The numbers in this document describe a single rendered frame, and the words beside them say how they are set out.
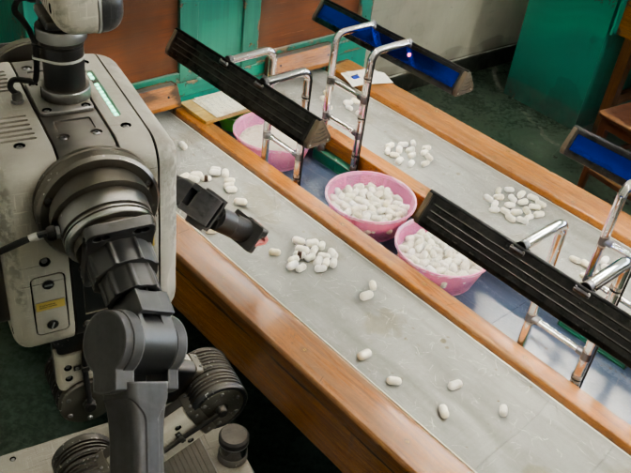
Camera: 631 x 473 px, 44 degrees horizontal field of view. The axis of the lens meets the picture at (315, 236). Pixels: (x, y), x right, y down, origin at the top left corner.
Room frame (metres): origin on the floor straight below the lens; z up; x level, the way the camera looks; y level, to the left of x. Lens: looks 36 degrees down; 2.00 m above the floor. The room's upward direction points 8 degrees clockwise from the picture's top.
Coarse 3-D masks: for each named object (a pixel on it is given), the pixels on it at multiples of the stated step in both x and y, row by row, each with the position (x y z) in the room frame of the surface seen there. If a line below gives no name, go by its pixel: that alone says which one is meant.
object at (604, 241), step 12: (624, 192) 1.55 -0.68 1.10; (612, 216) 1.55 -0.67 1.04; (612, 228) 1.55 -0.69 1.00; (600, 240) 1.56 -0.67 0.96; (612, 240) 1.55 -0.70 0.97; (600, 252) 1.55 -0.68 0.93; (624, 252) 1.52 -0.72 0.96; (588, 276) 1.55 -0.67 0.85; (600, 288) 1.53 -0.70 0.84; (624, 300) 1.49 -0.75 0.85; (564, 324) 1.56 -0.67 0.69; (576, 336) 1.53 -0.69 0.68; (600, 348) 1.48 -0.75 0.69; (612, 360) 1.45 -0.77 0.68
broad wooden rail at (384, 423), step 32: (192, 256) 1.53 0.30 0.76; (224, 256) 1.56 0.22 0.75; (192, 288) 1.48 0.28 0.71; (224, 288) 1.43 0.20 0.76; (256, 288) 1.44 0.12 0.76; (192, 320) 1.48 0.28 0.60; (224, 320) 1.39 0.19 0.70; (256, 320) 1.33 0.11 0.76; (288, 320) 1.35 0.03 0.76; (224, 352) 1.38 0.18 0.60; (256, 352) 1.30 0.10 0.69; (288, 352) 1.24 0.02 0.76; (320, 352) 1.26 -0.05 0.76; (256, 384) 1.29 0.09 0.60; (288, 384) 1.22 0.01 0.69; (320, 384) 1.16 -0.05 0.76; (352, 384) 1.17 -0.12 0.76; (288, 416) 1.21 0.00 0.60; (320, 416) 1.14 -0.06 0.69; (352, 416) 1.09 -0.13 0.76; (384, 416) 1.10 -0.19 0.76; (320, 448) 1.13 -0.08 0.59; (352, 448) 1.07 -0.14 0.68; (384, 448) 1.02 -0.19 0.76; (416, 448) 1.03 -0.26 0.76
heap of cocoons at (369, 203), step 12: (336, 192) 1.95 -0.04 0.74; (348, 192) 1.97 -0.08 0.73; (360, 192) 1.96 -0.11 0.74; (372, 192) 1.97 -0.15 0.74; (384, 192) 1.98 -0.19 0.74; (336, 204) 1.89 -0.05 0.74; (348, 204) 1.91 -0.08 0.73; (360, 204) 1.92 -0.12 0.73; (372, 204) 1.91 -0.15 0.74; (384, 204) 1.92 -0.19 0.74; (396, 204) 1.93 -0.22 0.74; (360, 216) 1.84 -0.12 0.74; (372, 216) 1.85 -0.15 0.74; (384, 216) 1.87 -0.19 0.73; (396, 216) 1.87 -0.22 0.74
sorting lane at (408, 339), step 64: (256, 192) 1.89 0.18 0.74; (256, 256) 1.60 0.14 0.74; (320, 320) 1.39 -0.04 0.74; (384, 320) 1.42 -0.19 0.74; (448, 320) 1.45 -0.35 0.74; (384, 384) 1.21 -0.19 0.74; (512, 384) 1.26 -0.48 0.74; (448, 448) 1.06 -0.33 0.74; (512, 448) 1.08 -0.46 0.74; (576, 448) 1.11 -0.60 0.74
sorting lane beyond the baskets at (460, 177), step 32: (288, 96) 2.52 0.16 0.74; (320, 96) 2.56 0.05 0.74; (352, 96) 2.59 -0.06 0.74; (352, 128) 2.35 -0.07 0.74; (384, 128) 2.39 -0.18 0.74; (416, 128) 2.42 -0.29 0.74; (416, 160) 2.20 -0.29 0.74; (448, 160) 2.22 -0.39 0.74; (480, 160) 2.25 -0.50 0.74; (448, 192) 2.03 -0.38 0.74; (480, 192) 2.06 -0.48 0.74; (512, 192) 2.08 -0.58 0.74; (512, 224) 1.91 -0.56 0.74; (544, 224) 1.93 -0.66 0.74; (576, 224) 1.95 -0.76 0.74; (544, 256) 1.77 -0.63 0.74; (576, 256) 1.79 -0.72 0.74; (608, 256) 1.81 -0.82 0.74
